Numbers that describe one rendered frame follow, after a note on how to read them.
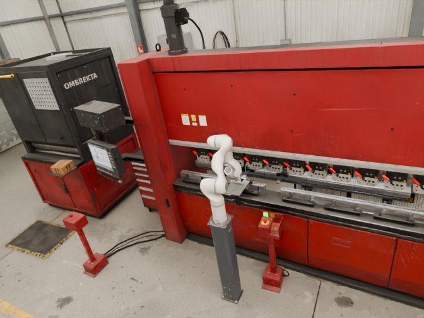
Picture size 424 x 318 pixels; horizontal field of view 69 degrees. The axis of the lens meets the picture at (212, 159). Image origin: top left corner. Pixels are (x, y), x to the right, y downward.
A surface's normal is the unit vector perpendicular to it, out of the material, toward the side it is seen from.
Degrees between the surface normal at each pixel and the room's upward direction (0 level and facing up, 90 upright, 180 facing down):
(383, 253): 90
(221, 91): 90
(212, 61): 90
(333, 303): 0
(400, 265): 90
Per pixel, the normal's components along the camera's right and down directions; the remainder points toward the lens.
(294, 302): -0.14, -0.87
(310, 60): -0.48, 0.47
